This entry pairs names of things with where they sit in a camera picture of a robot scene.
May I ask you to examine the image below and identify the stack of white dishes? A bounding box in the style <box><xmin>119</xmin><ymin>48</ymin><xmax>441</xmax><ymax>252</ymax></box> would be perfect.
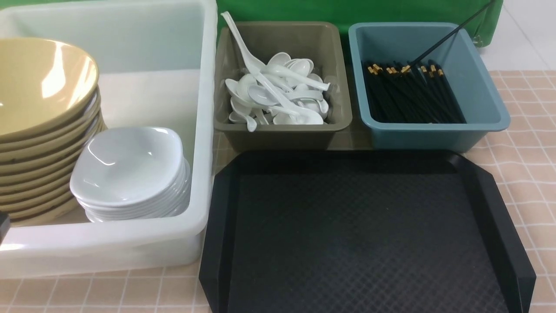
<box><xmin>77</xmin><ymin>158</ymin><xmax>191</xmax><ymax>223</ymax></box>

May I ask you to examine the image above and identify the white ceramic soup spoon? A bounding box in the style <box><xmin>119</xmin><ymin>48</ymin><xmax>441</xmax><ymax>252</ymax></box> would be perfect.
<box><xmin>244</xmin><ymin>77</ymin><xmax>328</xmax><ymax>125</ymax></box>

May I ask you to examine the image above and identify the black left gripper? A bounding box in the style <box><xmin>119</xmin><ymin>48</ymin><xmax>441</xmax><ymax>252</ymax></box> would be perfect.
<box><xmin>0</xmin><ymin>212</ymin><xmax>10</xmax><ymax>244</ymax></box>

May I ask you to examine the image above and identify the blue plastic bin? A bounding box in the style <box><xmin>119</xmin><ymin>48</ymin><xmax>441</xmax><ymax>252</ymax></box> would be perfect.
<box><xmin>349</xmin><ymin>22</ymin><xmax>510</xmax><ymax>153</ymax></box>

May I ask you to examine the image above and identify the green cloth backdrop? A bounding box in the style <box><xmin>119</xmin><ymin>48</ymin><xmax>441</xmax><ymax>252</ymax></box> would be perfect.
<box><xmin>1</xmin><ymin>0</ymin><xmax>502</xmax><ymax>52</ymax></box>

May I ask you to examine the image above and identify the checkered peach tablecloth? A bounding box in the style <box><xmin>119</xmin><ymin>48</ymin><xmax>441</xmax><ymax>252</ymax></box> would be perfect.
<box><xmin>1</xmin><ymin>70</ymin><xmax>556</xmax><ymax>313</ymax></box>

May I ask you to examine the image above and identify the black serving tray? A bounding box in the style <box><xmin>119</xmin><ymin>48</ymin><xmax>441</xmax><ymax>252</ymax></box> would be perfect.
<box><xmin>199</xmin><ymin>150</ymin><xmax>536</xmax><ymax>313</ymax></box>

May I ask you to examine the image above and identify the pile of white spoons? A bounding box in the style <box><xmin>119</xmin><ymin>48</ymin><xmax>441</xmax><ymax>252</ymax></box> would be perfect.
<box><xmin>221</xmin><ymin>11</ymin><xmax>330</xmax><ymax>132</ymax></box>

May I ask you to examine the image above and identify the large white plastic tub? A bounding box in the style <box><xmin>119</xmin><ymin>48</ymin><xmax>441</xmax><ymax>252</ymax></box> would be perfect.
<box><xmin>1</xmin><ymin>0</ymin><xmax>217</xmax><ymax>279</ymax></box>

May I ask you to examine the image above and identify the white square dish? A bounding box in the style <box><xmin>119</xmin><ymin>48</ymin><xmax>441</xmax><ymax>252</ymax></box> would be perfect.
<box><xmin>69</xmin><ymin>127</ymin><xmax>183</xmax><ymax>207</ymax></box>

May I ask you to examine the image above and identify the stack of tan bowls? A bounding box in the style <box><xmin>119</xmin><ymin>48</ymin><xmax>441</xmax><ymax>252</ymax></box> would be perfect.
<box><xmin>0</xmin><ymin>87</ymin><xmax>108</xmax><ymax>227</ymax></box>

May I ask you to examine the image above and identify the tan noodle bowl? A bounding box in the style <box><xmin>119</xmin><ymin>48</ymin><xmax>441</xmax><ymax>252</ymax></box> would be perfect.
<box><xmin>0</xmin><ymin>37</ymin><xmax>99</xmax><ymax>141</ymax></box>

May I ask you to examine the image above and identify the pile of black chopsticks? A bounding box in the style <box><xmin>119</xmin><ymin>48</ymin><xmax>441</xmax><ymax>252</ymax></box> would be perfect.
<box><xmin>361</xmin><ymin>60</ymin><xmax>467</xmax><ymax>123</ymax></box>

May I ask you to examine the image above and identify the black chopstick gold band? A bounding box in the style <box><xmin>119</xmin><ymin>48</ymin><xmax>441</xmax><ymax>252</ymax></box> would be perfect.
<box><xmin>400</xmin><ymin>0</ymin><xmax>495</xmax><ymax>73</ymax></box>

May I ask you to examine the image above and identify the olive-brown plastic bin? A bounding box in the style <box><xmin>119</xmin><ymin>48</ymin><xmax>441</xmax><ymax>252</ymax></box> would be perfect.
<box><xmin>214</xmin><ymin>21</ymin><xmax>353</xmax><ymax>153</ymax></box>

